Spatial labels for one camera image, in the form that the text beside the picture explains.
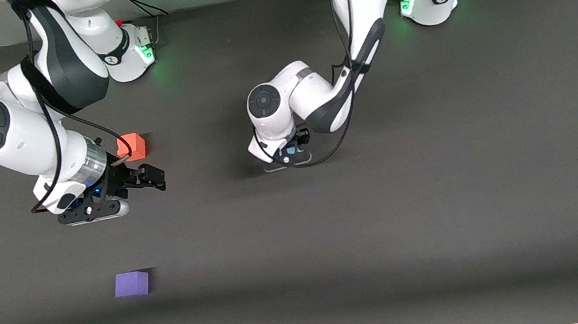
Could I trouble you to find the orange foam block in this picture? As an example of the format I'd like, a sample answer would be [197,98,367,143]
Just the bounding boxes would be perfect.
[115,131,149,164]

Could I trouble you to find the purple foam block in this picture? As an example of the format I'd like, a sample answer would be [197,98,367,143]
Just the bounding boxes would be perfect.
[112,269,153,300]

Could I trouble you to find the dark grey table mat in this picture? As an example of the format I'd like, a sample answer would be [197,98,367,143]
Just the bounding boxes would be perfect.
[0,0,578,324]

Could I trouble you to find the black right arm wrist cable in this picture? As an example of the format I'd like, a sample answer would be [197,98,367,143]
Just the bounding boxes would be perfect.
[0,0,139,214]

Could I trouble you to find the black arm wrist cable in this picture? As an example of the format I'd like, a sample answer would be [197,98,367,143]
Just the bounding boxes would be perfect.
[0,0,139,214]
[231,0,390,176]

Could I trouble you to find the black left arm wrist cable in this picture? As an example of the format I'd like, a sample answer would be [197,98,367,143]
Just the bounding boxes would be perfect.
[231,0,390,176]

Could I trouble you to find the black right arm base cables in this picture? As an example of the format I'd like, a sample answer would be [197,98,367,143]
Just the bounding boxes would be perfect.
[113,0,174,51]

